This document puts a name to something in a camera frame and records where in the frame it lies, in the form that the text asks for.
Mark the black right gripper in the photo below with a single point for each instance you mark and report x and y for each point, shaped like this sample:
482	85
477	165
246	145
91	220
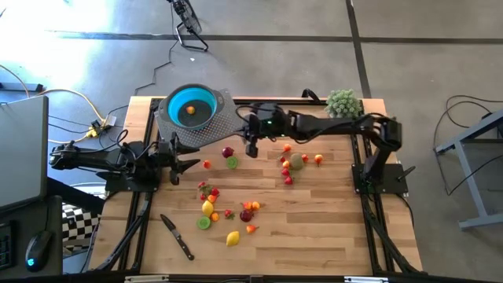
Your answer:
270	120

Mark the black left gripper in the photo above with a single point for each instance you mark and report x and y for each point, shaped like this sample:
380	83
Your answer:
167	157

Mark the blue collapsible colander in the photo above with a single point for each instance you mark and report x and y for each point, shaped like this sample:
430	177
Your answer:
177	106

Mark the orange pear with stem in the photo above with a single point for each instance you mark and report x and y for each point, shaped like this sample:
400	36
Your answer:
251	228
318	159

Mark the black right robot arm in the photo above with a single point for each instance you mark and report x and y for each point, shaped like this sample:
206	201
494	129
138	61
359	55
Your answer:
334	125

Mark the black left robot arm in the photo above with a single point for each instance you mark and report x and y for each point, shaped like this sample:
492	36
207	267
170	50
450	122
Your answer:
86	157

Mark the small orange red fruit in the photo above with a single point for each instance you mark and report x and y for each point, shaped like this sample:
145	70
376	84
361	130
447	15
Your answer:
206	164
247	205

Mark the grey perforated metal shelf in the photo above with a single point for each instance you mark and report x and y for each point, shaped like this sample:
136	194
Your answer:
220	129

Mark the small orange persimmon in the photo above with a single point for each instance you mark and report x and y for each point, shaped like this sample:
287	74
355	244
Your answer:
287	148

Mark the yellow plastic lemon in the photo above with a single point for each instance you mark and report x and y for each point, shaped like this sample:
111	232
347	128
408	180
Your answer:
232	238
207	208

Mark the dark red apple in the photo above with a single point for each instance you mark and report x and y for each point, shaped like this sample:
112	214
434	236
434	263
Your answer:
246	215

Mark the white power adapter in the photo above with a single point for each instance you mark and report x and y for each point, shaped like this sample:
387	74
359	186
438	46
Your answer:
110	120

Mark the green plant in white pot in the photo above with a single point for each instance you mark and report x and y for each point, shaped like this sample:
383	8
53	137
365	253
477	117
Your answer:
343	104

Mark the black white checkerboard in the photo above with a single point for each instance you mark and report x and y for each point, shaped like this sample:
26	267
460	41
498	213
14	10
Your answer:
78	228

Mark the black desk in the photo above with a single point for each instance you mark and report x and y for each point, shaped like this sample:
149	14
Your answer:
51	220

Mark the black computer mouse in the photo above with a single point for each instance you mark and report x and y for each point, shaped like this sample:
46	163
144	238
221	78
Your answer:
37	247

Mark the black keyboard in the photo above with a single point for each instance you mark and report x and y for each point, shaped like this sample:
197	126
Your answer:
6	247

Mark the grey metal table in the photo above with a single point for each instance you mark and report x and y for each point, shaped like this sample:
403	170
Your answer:
473	188

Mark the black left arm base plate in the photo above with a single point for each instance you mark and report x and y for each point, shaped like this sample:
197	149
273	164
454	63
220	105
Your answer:
118	184

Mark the silver metal bracket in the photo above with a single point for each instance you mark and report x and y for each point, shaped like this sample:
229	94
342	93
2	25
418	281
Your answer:
365	280
145	279

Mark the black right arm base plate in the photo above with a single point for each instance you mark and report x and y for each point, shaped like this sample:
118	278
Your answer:
393	184

